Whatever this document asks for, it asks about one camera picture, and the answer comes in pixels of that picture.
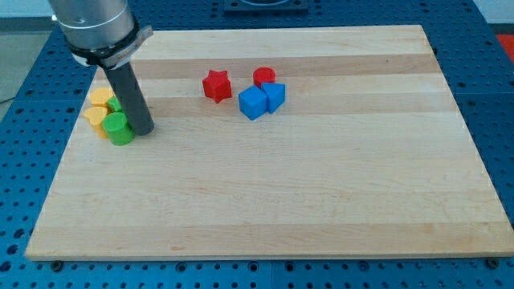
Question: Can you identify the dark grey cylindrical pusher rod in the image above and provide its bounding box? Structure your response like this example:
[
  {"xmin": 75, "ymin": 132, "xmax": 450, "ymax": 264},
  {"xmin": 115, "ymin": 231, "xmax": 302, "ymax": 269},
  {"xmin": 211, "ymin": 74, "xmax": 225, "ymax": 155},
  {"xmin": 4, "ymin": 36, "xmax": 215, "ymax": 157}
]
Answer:
[{"xmin": 104, "ymin": 63, "xmax": 154, "ymax": 136}]

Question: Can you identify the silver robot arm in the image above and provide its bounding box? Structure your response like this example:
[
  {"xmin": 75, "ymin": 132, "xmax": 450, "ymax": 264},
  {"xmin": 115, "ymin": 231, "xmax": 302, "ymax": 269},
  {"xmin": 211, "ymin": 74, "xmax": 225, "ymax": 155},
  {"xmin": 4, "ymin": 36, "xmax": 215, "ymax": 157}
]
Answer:
[{"xmin": 49, "ymin": 0, "xmax": 154, "ymax": 136}]

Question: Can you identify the red star block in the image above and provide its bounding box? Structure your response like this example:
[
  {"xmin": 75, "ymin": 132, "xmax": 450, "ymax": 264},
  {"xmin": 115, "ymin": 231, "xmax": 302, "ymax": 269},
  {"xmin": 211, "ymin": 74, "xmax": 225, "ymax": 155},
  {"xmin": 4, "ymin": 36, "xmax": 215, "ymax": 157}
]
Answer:
[{"xmin": 202, "ymin": 70, "xmax": 232, "ymax": 104}]

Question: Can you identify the green block behind rod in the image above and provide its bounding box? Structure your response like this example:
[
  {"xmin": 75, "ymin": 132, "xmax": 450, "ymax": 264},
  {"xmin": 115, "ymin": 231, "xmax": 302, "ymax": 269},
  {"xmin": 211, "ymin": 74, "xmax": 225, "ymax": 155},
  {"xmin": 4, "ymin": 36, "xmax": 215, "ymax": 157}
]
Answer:
[{"xmin": 107, "ymin": 96, "xmax": 122, "ymax": 112}]

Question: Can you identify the green cylinder block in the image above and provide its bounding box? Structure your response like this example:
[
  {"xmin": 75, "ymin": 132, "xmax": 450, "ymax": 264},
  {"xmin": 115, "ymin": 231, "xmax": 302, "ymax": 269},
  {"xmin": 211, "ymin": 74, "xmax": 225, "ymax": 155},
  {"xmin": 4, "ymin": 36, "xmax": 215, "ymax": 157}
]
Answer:
[{"xmin": 102, "ymin": 112, "xmax": 135, "ymax": 146}]

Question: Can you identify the yellow pentagon block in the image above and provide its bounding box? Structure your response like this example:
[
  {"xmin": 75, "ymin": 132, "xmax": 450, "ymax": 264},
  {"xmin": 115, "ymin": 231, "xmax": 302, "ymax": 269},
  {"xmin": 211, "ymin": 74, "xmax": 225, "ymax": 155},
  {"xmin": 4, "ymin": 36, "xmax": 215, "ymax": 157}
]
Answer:
[{"xmin": 89, "ymin": 88, "xmax": 115, "ymax": 108}]

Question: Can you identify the yellow heart block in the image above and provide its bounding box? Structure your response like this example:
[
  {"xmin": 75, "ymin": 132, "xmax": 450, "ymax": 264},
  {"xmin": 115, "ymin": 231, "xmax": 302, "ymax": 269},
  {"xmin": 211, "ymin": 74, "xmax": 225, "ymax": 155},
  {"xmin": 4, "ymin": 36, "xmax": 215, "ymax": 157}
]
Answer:
[{"xmin": 84, "ymin": 107, "xmax": 108, "ymax": 139}]

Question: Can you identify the blue cube block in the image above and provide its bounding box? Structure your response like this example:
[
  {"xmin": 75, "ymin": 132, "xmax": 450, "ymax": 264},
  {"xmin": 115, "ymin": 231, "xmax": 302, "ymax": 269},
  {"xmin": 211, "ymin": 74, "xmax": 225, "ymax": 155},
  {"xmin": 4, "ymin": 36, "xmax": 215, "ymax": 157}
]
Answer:
[{"xmin": 239, "ymin": 85, "xmax": 267, "ymax": 120}]

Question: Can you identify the red cylinder block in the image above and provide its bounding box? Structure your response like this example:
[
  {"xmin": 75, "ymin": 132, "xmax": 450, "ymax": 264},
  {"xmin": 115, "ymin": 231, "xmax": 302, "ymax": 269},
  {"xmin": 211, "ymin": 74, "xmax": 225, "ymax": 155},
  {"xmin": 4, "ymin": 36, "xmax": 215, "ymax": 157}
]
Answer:
[{"xmin": 253, "ymin": 67, "xmax": 276, "ymax": 88}]

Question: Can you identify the blue triangular prism block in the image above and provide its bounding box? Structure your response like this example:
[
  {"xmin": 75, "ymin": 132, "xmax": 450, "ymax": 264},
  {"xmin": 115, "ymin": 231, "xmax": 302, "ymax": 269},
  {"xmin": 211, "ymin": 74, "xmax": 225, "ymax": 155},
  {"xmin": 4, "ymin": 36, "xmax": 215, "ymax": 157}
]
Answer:
[{"xmin": 261, "ymin": 83, "xmax": 286, "ymax": 114}]

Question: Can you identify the wooden board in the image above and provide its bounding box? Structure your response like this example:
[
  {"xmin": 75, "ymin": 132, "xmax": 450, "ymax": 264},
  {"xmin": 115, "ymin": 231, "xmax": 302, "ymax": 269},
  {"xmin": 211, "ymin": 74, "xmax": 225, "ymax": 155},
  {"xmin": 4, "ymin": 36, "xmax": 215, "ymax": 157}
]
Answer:
[{"xmin": 26, "ymin": 25, "xmax": 513, "ymax": 261}]

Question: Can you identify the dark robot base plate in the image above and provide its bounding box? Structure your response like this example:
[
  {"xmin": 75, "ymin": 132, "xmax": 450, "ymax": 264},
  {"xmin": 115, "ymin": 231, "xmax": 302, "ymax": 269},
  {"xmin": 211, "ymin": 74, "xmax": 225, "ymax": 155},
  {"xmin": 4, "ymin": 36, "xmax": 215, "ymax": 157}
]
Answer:
[{"xmin": 222, "ymin": 0, "xmax": 309, "ymax": 15}]

